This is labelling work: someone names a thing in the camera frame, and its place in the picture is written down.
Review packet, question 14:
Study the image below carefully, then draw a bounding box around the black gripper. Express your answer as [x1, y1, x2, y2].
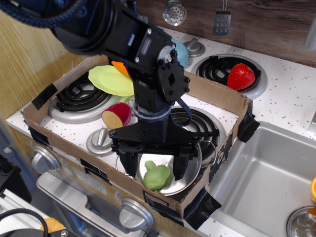
[109, 113, 200, 181]

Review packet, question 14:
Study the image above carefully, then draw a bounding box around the green toy broccoli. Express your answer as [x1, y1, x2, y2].
[143, 160, 171, 190]

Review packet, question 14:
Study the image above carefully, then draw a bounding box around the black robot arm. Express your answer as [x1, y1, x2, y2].
[0, 0, 199, 180]

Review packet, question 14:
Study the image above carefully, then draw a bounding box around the silver metal pan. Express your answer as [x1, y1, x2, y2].
[133, 139, 217, 196]

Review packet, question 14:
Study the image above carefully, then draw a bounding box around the brown cardboard fence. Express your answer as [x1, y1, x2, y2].
[22, 56, 259, 234]

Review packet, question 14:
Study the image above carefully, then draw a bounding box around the red toy halved fruit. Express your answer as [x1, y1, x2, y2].
[102, 102, 132, 129]

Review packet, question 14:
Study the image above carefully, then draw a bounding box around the silver front right oven knob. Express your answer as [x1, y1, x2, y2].
[119, 198, 155, 232]

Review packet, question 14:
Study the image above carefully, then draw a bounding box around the silver oven knob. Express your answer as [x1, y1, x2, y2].
[119, 198, 155, 232]
[31, 146, 61, 174]

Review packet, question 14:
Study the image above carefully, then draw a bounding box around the silver lower stove knob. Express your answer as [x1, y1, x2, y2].
[86, 127, 113, 157]

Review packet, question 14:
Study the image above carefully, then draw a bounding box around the silver stove knob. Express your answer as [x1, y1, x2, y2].
[86, 127, 113, 157]
[184, 38, 206, 58]
[127, 96, 135, 117]

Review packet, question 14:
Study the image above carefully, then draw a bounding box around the silver top stove knob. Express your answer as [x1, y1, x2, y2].
[127, 96, 135, 117]

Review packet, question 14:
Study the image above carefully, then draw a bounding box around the yellow-green toy plate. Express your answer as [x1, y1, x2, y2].
[88, 65, 134, 97]

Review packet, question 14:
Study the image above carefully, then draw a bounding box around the black front left burner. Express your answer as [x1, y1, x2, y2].
[49, 72, 120, 124]

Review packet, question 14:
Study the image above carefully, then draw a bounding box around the orange toy carrot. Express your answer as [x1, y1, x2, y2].
[111, 61, 130, 78]

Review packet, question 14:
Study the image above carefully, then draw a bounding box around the silver front left oven knob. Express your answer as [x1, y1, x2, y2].
[31, 146, 61, 174]

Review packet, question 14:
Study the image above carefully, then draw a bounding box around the light blue toy bowl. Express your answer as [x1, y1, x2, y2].
[172, 39, 189, 68]

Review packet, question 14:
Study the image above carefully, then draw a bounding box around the black rear right burner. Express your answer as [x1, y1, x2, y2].
[191, 54, 268, 100]

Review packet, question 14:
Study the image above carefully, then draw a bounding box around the grey toy sink basin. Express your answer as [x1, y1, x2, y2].
[210, 122, 316, 237]

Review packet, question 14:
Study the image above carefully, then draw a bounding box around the silver rear stove knob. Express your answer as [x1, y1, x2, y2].
[184, 38, 206, 58]

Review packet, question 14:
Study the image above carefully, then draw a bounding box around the red toy strawberry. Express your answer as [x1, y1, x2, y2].
[227, 63, 255, 91]

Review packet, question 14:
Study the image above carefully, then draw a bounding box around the orange object bottom left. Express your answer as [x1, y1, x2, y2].
[44, 217, 65, 233]

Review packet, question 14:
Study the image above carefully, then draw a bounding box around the hanging silver strainer ladle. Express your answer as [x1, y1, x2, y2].
[162, 0, 187, 26]

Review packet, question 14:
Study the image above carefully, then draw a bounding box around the hanging grey slotted spatula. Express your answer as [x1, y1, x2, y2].
[213, 0, 232, 36]

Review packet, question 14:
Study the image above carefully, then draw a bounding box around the silver bowl in corner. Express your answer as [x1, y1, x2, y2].
[286, 206, 316, 237]

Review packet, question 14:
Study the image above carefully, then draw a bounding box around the orange cup at edge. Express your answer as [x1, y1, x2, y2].
[310, 178, 316, 203]

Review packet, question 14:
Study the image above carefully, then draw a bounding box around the silver faucet pipe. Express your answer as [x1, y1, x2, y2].
[304, 18, 316, 51]

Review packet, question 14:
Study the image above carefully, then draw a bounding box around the silver oven door handle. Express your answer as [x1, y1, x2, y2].
[37, 172, 147, 237]

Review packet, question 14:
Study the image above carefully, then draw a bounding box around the black cable bottom left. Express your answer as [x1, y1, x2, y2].
[0, 208, 49, 237]

